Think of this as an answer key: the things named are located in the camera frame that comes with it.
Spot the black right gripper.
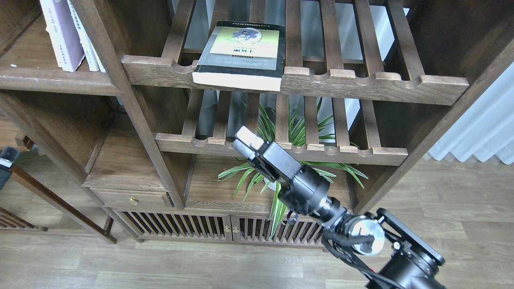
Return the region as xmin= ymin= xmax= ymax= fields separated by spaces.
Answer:
xmin=233 ymin=126 xmax=332 ymax=216

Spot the black and yellow book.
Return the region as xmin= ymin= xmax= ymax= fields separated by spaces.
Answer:
xmin=192 ymin=21 xmax=285 ymax=92

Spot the pale purple book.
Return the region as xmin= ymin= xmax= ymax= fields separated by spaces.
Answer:
xmin=49 ymin=0 xmax=84 ymax=72

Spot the colourful 300 paperback book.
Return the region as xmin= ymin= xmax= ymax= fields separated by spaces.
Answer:
xmin=40 ymin=0 xmax=63 ymax=68

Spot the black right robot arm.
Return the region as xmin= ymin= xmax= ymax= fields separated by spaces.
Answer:
xmin=233 ymin=126 xmax=445 ymax=289

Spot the green spider plant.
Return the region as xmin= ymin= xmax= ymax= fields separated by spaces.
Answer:
xmin=217 ymin=96 xmax=369 ymax=238

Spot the white plant pot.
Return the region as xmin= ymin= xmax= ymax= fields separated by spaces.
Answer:
xmin=263 ymin=178 xmax=281 ymax=193

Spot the brass drawer knob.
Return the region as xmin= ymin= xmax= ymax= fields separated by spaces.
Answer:
xmin=129 ymin=197 xmax=139 ymax=205

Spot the dark wooden bookshelf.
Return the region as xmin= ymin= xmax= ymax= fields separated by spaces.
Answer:
xmin=1 ymin=0 xmax=513 ymax=246

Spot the white book right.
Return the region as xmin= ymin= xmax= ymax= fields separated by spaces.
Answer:
xmin=88 ymin=39 xmax=106 ymax=73

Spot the white book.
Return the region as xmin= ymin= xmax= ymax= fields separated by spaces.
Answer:
xmin=88 ymin=39 xmax=106 ymax=73
xmin=67 ymin=0 xmax=100 ymax=71

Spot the white book left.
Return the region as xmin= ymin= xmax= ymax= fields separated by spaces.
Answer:
xmin=67 ymin=0 xmax=100 ymax=71

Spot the white curtain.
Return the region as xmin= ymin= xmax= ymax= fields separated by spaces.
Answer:
xmin=426 ymin=64 xmax=514 ymax=165

